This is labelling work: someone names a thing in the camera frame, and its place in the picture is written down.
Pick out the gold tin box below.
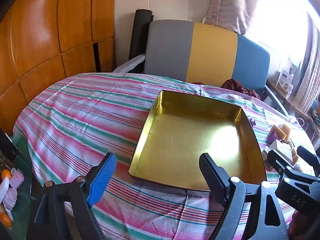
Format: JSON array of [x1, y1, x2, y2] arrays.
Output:
[[128, 89, 267, 192]]

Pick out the black rolled mat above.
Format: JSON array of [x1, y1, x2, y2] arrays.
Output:
[[128, 9, 153, 61]]

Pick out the white cardboard box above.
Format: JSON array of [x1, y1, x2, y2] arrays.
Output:
[[276, 67, 295, 91]]

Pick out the dark red cloth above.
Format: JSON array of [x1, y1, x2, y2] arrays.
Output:
[[191, 79, 262, 101]]

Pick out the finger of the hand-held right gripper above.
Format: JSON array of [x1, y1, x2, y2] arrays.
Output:
[[266, 149, 295, 180], [296, 145, 320, 177]]

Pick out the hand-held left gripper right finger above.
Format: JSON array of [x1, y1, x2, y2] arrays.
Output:
[[199, 152, 288, 240]]

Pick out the pink striped packet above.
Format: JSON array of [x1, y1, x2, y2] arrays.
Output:
[[2, 187, 18, 211], [9, 171, 25, 190]]

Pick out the purple snack wrapper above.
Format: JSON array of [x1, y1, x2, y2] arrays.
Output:
[[266, 130, 278, 145]]

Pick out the striped pink green bedsheet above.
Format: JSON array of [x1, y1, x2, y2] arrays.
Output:
[[12, 72, 316, 240]]

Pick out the grey yellow blue armchair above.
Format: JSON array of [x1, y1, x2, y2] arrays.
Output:
[[114, 19, 288, 115]]

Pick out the wooden side table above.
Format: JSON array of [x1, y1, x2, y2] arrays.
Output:
[[266, 79, 310, 120]]

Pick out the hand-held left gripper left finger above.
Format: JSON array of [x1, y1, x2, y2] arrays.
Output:
[[34, 152, 117, 240]]

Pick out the cracker packet yellow label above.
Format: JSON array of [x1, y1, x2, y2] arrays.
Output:
[[269, 139, 295, 161]]

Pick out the wooden wardrobe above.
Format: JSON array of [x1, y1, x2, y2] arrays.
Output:
[[0, 0, 116, 135]]

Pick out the striped beige curtain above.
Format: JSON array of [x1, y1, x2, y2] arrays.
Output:
[[292, 12, 320, 107]]

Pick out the pale floral hanging cloth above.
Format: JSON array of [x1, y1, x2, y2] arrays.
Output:
[[202, 0, 259, 35]]

